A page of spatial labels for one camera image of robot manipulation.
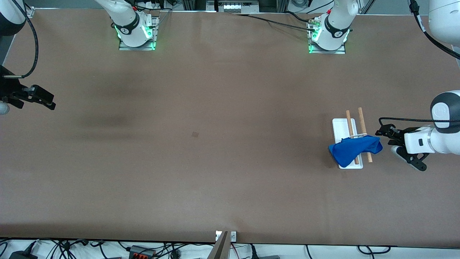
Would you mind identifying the blue microfibre towel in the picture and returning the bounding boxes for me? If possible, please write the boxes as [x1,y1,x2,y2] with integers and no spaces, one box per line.
[328,135,383,168]

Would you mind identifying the wooden rack rod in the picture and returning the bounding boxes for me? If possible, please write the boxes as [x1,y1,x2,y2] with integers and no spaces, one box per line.
[346,110,360,165]
[358,107,373,163]

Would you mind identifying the white rack base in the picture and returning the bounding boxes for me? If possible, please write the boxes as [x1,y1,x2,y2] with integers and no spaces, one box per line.
[332,118,368,169]

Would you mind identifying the grey box with orange clips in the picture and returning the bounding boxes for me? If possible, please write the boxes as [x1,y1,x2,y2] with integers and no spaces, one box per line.
[129,245,156,259]

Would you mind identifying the white power strip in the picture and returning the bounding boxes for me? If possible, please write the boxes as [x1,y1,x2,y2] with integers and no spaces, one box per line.
[217,0,260,13]

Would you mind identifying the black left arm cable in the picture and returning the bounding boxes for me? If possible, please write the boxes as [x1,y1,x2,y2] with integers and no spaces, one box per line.
[378,0,460,132]

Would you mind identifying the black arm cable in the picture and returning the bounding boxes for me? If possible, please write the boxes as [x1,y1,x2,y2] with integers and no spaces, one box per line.
[378,0,460,132]
[3,0,39,79]

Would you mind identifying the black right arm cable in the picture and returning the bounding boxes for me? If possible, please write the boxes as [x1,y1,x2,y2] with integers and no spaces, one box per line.
[3,0,39,79]

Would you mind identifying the looped black cable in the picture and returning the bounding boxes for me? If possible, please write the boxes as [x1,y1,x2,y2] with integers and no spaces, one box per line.
[357,245,391,255]

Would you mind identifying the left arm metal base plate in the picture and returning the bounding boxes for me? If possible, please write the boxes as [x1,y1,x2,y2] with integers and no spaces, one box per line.
[308,16,348,55]

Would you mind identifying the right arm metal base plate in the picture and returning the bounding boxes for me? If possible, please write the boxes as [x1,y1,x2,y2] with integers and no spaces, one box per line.
[119,16,159,51]

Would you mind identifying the short black table cable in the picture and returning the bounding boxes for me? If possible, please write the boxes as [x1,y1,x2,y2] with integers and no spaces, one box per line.
[286,11,313,24]

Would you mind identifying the long black table cable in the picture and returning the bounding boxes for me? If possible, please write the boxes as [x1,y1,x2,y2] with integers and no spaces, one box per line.
[232,13,317,33]

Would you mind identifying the aluminium frame posts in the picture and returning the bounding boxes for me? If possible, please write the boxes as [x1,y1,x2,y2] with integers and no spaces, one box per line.
[181,0,207,11]

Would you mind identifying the small metal edge bracket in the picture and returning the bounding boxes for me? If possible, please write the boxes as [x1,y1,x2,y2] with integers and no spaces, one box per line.
[215,231,237,242]

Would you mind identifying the grey-brown camera pole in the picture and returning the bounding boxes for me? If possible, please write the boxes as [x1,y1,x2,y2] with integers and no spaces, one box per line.
[207,231,230,259]

